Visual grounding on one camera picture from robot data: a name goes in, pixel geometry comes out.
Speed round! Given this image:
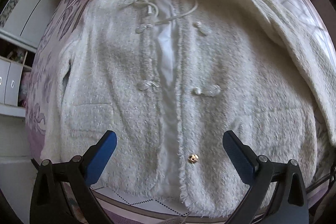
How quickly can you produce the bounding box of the floral quilted bed cover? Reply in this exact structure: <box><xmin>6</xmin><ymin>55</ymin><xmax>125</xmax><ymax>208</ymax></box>
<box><xmin>24</xmin><ymin>0</ymin><xmax>336</xmax><ymax>224</ymax></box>

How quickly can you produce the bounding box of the grey storage box left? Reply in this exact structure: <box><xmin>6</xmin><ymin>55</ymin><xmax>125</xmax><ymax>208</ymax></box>
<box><xmin>0</xmin><ymin>59</ymin><xmax>10</xmax><ymax>103</ymax></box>

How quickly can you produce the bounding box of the grey storage box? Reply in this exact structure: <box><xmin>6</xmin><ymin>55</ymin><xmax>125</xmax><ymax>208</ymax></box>
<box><xmin>5</xmin><ymin>63</ymin><xmax>23</xmax><ymax>106</ymax></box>
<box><xmin>0</xmin><ymin>59</ymin><xmax>10</xmax><ymax>103</ymax></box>

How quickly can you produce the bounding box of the white shelf cabinet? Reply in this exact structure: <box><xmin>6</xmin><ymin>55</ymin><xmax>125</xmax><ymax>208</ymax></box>
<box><xmin>1</xmin><ymin>0</ymin><xmax>61</xmax><ymax>118</ymax></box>

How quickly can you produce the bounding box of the grey storage box right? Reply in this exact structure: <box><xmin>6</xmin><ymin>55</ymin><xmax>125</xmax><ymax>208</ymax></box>
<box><xmin>5</xmin><ymin>63</ymin><xmax>23</xmax><ymax>106</ymax></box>

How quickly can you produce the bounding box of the white fuzzy cardigan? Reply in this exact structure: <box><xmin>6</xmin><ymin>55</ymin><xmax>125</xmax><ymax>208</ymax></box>
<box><xmin>40</xmin><ymin>0</ymin><xmax>336</xmax><ymax>216</ymax></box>

